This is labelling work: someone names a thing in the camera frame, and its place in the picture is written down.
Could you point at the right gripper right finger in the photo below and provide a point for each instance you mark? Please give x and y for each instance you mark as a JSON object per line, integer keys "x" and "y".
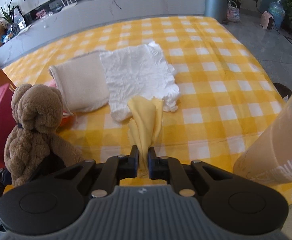
{"x": 172, "y": 171}

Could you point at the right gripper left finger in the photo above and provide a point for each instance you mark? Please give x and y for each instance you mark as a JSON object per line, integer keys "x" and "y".
{"x": 118, "y": 168}

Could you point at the yellow cloth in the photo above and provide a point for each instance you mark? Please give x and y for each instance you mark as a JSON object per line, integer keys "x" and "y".
{"x": 144, "y": 128}

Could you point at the beige knitted cloth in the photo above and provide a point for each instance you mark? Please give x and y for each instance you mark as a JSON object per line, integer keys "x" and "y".
{"x": 81, "y": 81}

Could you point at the brown teddy bear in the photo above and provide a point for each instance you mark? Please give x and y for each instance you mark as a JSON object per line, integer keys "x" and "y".
{"x": 37, "y": 111}

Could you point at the white cloth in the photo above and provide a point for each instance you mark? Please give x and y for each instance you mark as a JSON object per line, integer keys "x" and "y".
{"x": 138, "y": 71}

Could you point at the white wifi router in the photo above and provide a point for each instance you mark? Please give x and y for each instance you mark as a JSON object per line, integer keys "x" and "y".
{"x": 67, "y": 4}

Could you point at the woven pink basket bag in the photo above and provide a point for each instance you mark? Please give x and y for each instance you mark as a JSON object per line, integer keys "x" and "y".
{"x": 233, "y": 13}

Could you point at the grey metal trash bin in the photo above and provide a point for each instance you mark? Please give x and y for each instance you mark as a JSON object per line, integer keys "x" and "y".
{"x": 216, "y": 9}

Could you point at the pink small heater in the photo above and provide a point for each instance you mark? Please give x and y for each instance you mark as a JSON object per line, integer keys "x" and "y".
{"x": 266, "y": 21}

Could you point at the green plant in vase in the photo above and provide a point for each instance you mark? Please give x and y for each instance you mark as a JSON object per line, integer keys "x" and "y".
{"x": 8, "y": 13}

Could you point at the water bottle jug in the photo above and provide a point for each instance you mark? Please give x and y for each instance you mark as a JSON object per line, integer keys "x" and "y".
{"x": 277, "y": 11}

